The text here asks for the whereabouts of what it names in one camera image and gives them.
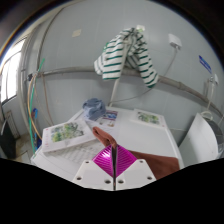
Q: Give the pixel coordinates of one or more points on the white wall switch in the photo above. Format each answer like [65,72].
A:
[215,78]

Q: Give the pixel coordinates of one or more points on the white front-load washing machine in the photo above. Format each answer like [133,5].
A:
[143,136]

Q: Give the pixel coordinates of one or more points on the grey horizontal wall pipe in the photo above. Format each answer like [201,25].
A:
[66,71]

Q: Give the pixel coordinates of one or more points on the crumpled blue cloth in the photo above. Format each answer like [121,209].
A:
[94,108]

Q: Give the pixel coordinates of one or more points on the window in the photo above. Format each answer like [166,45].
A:
[11,73]

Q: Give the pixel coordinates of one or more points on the blue wall sign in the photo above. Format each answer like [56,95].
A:
[205,64]

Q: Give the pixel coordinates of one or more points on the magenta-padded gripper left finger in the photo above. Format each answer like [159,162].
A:
[100,173]

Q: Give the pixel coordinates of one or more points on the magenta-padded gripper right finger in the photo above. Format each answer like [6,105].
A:
[130,173]

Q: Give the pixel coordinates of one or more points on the white top-load washing machine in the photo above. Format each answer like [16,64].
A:
[200,140]

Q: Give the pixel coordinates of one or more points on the white radiator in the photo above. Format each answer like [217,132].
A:
[12,124]

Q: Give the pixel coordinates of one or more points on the grey printed sheet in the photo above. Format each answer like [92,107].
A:
[80,151]

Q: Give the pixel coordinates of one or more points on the white and green wall hook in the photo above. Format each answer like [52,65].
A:
[140,28]

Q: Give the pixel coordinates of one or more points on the brown towel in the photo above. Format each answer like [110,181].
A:
[160,163]

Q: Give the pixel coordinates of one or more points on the large picture booklet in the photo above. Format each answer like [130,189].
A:
[66,133]

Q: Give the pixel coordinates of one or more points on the green-striped white shirt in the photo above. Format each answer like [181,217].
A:
[111,63]

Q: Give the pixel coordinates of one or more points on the white leaflet with green picture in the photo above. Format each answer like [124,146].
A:
[148,117]

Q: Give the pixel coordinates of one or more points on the beige wall plate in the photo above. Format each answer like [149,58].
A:
[77,33]

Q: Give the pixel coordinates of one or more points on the small colourful leaflet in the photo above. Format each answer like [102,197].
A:
[109,118]

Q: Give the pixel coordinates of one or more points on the white wall socket box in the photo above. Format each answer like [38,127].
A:
[175,41]

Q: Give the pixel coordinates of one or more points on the white upright pipe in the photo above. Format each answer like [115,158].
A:
[115,91]

